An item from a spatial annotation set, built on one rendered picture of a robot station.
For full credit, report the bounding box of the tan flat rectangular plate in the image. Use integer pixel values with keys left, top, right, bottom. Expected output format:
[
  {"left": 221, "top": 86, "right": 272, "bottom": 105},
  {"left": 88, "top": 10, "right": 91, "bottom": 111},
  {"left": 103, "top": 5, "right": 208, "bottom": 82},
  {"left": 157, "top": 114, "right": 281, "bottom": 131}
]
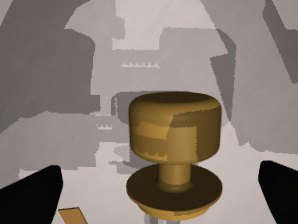
[{"left": 58, "top": 207, "right": 88, "bottom": 224}]

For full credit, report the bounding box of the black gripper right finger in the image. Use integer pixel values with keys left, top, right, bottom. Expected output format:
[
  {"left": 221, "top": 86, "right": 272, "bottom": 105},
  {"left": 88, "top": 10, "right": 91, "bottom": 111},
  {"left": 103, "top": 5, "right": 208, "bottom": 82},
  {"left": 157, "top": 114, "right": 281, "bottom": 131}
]
[{"left": 258, "top": 160, "right": 298, "bottom": 224}]

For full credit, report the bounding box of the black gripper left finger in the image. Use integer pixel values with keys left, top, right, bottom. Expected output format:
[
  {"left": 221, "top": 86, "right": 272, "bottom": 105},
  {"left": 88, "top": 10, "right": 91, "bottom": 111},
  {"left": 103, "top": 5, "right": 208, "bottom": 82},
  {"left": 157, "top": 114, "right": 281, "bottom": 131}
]
[{"left": 0, "top": 165, "right": 63, "bottom": 224}]

